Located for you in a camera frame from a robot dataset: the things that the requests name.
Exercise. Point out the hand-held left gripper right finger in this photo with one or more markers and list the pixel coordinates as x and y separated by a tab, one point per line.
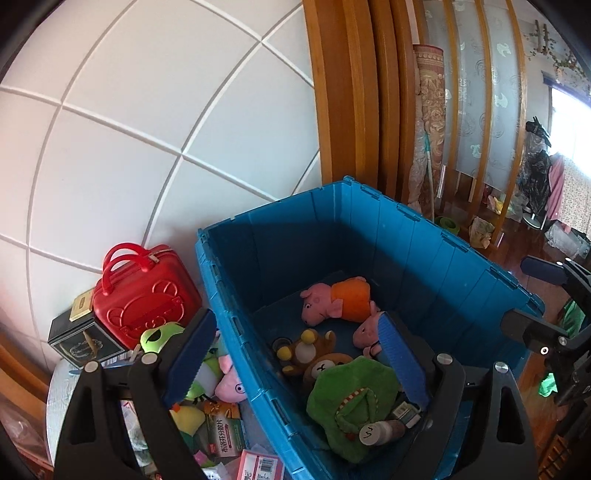
401	360

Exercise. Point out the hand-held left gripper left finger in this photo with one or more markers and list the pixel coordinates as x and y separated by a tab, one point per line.
189	355

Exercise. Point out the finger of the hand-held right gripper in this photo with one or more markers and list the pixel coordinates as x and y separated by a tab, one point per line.
545	270

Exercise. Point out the pink pig plush blue clothes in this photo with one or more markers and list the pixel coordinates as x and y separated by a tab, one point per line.
368	336

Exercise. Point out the small green and white box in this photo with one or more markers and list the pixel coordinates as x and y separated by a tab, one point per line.
407	413

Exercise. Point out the green dinosaur plush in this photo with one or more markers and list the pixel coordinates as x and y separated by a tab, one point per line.
351	408

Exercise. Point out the white bottle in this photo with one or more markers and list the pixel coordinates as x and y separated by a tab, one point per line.
379	434

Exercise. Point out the pink pig plush orange dress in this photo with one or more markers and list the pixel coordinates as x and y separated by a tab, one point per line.
337	300

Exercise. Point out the blue plastic crate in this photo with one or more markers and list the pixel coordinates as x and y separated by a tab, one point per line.
323	249

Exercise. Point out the green frog plush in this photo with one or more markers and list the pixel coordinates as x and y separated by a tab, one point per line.
159	337

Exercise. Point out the green cloth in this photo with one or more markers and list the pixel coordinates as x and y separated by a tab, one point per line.
574	318

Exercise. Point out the small pink pig plush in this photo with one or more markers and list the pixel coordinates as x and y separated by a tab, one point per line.
228	384

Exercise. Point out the yellow plush toy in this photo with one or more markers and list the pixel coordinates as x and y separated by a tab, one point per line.
187	419

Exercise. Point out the red toy suitcase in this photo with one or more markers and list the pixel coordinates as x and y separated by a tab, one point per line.
141	302

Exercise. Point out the orange and green medicine box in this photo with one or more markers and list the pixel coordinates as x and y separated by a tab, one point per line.
224	427

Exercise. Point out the coat rack with clothes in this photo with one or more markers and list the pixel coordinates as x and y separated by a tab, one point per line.
540	170

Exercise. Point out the green bowl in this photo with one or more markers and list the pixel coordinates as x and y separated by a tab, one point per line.
449	224

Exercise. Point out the black gift box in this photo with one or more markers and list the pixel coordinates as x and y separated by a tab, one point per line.
83	341

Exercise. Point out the small gold box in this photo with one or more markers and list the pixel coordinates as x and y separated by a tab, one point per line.
79	307

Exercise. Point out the pink barcode box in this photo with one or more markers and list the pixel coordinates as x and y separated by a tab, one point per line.
261	467

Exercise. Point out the mop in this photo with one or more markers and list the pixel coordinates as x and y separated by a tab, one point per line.
431	180

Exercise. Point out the rolled patterned carpet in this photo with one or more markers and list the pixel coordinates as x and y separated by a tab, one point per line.
429	124

